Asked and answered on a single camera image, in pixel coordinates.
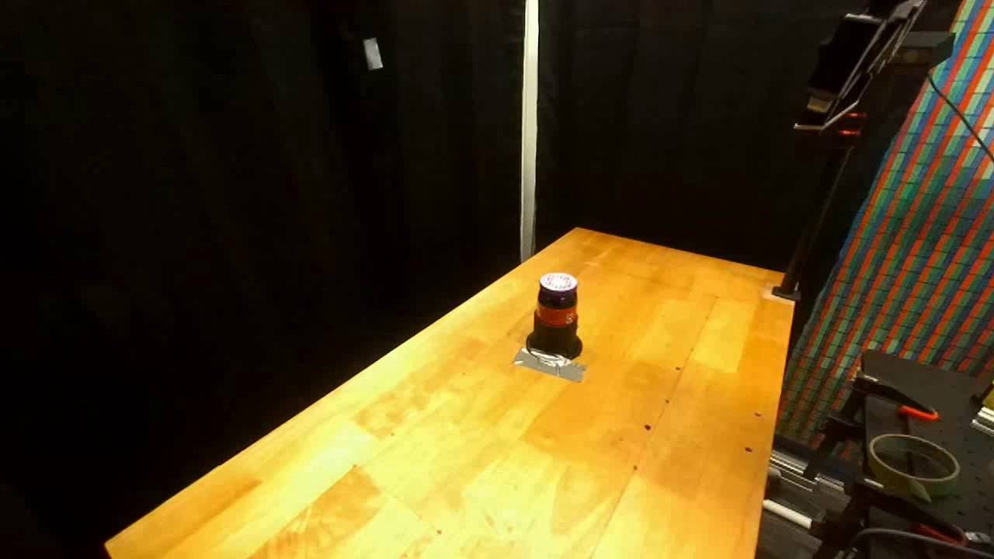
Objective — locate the roll of tape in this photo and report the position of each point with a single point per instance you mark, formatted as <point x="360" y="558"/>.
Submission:
<point x="913" y="466"/>

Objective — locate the colourful striped board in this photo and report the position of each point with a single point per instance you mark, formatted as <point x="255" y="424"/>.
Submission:
<point x="918" y="265"/>

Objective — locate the orange handled clamp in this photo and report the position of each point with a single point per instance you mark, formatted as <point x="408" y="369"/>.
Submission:
<point x="918" y="414"/>

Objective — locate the black camera tripod stand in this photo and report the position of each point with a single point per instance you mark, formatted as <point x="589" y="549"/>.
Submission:
<point x="835" y="114"/>

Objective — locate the grey tape patch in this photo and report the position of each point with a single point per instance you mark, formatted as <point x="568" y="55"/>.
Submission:
<point x="551" y="363"/>

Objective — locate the brown cup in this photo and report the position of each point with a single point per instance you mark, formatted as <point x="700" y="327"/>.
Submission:
<point x="558" y="315"/>

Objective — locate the white tag on curtain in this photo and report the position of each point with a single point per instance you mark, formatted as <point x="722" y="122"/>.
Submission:
<point x="375" y="55"/>

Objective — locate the white vertical pole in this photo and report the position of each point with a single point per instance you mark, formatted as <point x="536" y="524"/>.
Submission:
<point x="528" y="129"/>

